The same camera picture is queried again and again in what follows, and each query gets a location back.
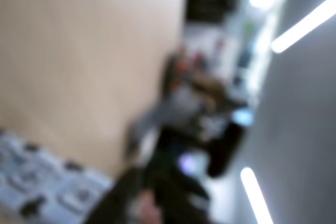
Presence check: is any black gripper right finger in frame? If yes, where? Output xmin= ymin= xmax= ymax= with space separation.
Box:
xmin=154 ymin=174 xmax=211 ymax=224

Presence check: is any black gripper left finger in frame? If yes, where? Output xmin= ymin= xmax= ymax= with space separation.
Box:
xmin=86 ymin=167 xmax=149 ymax=224

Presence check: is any white cube with crossed symbol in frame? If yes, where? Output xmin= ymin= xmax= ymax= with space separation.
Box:
xmin=0 ymin=128 xmax=114 ymax=224

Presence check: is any ceiling light strip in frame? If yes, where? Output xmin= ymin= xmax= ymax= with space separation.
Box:
xmin=240 ymin=166 xmax=274 ymax=224
xmin=271 ymin=0 xmax=336 ymax=54

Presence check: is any person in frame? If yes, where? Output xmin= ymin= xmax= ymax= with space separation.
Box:
xmin=130 ymin=50 xmax=237 ymax=146

